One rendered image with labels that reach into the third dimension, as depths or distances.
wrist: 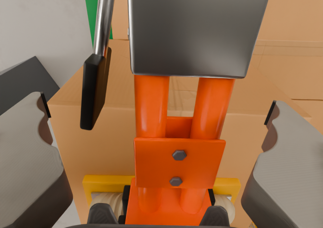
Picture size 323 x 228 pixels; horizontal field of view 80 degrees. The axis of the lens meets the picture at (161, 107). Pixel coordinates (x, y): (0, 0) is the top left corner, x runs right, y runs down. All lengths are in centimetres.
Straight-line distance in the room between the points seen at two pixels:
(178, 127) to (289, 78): 71
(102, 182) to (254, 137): 27
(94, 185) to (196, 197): 24
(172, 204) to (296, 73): 71
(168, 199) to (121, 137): 15
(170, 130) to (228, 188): 27
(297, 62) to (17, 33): 141
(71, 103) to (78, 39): 101
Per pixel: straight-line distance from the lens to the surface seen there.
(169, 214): 21
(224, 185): 40
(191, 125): 16
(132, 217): 20
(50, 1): 132
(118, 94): 32
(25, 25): 143
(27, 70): 135
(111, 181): 38
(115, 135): 32
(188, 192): 18
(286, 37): 77
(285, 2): 74
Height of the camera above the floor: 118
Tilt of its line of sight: 58 degrees down
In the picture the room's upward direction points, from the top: 180 degrees clockwise
